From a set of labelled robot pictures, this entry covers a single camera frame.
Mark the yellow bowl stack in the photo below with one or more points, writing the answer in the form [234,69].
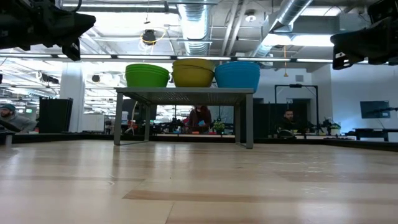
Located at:
[192,79]

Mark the black low table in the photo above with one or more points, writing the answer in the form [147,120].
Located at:
[370,130]

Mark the grey wall vent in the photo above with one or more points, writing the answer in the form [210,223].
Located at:
[299,78]

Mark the black gantry frame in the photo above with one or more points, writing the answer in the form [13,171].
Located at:
[295,85]

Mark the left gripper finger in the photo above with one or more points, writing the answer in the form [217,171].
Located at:
[86,25]
[73,49]

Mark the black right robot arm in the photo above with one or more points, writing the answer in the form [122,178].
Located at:
[385,9]

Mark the white square pillar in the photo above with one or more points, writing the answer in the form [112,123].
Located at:
[72,99]

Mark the long ceiling light strip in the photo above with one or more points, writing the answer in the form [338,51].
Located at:
[140,57]

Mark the small grey metal table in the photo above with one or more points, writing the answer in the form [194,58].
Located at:
[186,91]

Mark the black partition panel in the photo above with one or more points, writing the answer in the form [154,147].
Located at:
[56,115]
[264,119]

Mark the yellow hanging pendant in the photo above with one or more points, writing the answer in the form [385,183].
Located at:
[285,74]

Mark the smooth silver air duct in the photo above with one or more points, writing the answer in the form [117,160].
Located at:
[292,11]

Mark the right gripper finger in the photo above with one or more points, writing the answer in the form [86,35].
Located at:
[343,42]
[349,57]

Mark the blue plastic mini bowl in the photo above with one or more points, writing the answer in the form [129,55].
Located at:
[237,70]
[237,82]

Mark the corrugated silver air duct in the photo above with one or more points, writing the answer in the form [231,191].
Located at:
[196,25]

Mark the potted plant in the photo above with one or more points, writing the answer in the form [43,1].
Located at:
[219,126]
[335,127]

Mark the wall television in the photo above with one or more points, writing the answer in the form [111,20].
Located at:
[374,109]

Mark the black ceiling dome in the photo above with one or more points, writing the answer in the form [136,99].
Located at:
[95,78]

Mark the person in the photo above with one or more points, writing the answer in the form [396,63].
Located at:
[18,121]
[199,118]
[288,119]

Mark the grey rectangular air duct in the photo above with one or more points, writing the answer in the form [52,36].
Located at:
[323,23]

